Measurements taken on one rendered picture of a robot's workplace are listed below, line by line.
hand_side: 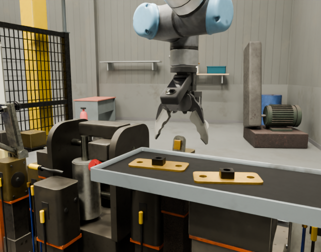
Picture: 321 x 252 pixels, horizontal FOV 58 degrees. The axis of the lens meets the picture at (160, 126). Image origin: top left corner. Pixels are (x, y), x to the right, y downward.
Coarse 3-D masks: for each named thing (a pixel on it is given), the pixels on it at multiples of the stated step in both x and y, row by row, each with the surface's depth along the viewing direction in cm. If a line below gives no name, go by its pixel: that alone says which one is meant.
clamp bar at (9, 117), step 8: (0, 104) 83; (8, 104) 82; (16, 104) 85; (8, 112) 82; (8, 120) 83; (16, 120) 85; (8, 128) 84; (16, 128) 85; (8, 136) 86; (16, 136) 85; (16, 144) 85
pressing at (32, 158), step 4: (28, 152) 113; (32, 152) 113; (28, 156) 107; (32, 156) 107; (28, 160) 102; (32, 160) 102; (36, 160) 102; (280, 220) 59; (280, 224) 60; (284, 224) 59; (288, 224) 59
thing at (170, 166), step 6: (156, 156) 43; (162, 156) 43; (132, 162) 43; (138, 162) 44; (144, 162) 43; (150, 162) 43; (156, 162) 42; (162, 162) 42; (168, 162) 43; (174, 162) 43; (180, 162) 43; (186, 162) 43; (150, 168) 41; (156, 168) 41; (162, 168) 40; (168, 168) 40; (174, 168) 40; (180, 168) 40
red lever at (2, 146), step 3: (0, 144) 82; (3, 144) 83; (0, 147) 82; (3, 147) 83; (6, 147) 84; (9, 147) 84; (6, 150) 84; (9, 150) 84; (12, 150) 85; (15, 150) 86; (12, 153) 86; (15, 153) 86
